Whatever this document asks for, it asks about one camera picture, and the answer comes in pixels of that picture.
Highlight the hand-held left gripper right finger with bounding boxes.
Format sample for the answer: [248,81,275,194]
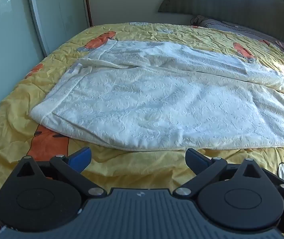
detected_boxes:
[173,148,266,196]

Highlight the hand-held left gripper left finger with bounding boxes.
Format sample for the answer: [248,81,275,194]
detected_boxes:
[17,147,108,199]

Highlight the white textured pants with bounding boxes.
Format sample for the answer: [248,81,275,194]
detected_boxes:
[29,39,284,152]

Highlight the yellow carrot print quilt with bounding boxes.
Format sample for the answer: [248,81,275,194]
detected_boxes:
[0,22,284,229]

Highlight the grey patterned pillow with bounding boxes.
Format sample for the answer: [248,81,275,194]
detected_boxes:
[190,15,284,48]

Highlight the green glass wardrobe door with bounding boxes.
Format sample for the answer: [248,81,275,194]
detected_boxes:
[27,0,91,55]
[0,0,45,132]

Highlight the brown wooden wardrobe edge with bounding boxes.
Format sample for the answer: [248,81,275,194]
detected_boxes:
[82,0,94,28]

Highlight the grey-green padded headboard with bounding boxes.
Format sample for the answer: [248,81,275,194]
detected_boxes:
[158,0,284,41]

